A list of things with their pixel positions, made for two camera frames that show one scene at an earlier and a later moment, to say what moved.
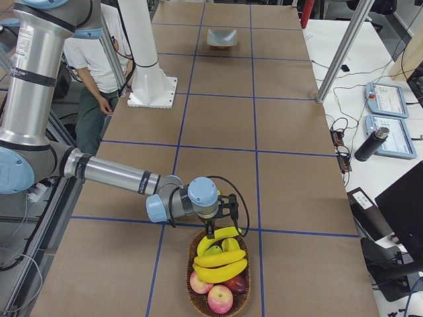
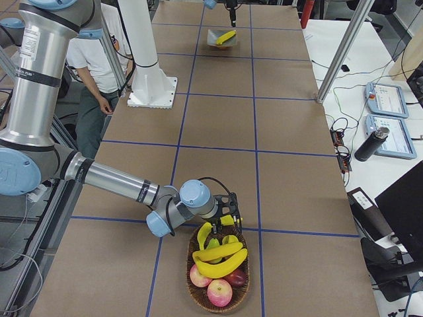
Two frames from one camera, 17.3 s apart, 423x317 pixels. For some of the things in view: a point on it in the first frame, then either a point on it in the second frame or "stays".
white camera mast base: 151,87 stays
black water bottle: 371,144 stays
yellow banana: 219,259 -> 211,254
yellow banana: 219,234 -> 206,228
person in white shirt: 100,88 stays
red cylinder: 307,8 stays
